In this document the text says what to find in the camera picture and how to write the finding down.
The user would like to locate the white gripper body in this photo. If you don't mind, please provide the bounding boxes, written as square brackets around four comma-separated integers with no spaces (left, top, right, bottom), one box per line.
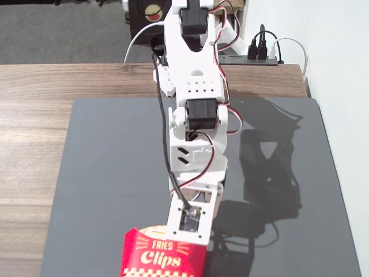
[168,135,229,200]

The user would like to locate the white perforated arm base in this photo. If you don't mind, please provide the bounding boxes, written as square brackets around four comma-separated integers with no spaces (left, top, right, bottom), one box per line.
[152,61,177,98]

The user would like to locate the pale yellow fry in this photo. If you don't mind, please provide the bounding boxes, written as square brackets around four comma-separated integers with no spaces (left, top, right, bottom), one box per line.
[138,225,168,240]

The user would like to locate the dark grey textured mat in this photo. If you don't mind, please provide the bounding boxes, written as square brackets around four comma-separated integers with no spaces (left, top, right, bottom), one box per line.
[40,97,363,277]

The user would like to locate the red fries box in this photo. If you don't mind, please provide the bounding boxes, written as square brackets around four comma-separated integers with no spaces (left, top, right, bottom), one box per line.
[120,227,207,277]

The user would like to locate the black power strip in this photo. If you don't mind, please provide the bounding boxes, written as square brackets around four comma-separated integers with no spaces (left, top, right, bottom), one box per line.
[218,54,285,66]

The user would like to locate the black clamp knob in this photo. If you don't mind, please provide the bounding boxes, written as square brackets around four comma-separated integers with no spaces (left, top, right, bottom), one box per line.
[149,34,166,55]

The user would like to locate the dark wooden box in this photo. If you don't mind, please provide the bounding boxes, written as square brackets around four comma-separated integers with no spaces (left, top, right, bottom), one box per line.
[127,0,174,44]

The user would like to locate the red white black servo wire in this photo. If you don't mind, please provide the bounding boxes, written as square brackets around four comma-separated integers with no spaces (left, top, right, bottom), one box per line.
[206,0,244,136]
[170,129,216,200]

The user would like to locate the black camera cable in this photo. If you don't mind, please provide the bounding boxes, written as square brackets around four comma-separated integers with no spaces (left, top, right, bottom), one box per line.
[150,53,193,211]

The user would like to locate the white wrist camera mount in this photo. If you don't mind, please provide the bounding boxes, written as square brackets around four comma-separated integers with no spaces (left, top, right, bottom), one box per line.
[165,186,220,246]

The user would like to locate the black plug with cable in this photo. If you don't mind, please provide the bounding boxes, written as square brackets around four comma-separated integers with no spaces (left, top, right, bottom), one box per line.
[247,31,261,61]
[257,24,278,61]

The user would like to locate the white plug with cable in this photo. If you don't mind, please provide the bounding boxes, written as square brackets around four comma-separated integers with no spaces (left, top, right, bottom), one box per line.
[269,36,308,85]

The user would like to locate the thin white cable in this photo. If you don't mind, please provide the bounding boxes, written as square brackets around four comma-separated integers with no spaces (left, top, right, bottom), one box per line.
[123,21,167,64]

